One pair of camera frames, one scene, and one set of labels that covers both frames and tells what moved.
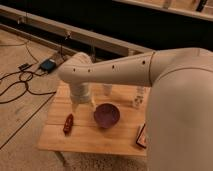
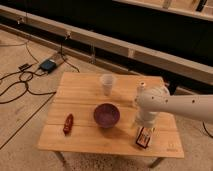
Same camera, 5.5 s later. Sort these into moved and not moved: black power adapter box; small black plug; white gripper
Moved: white gripper
Not moved: small black plug; black power adapter box
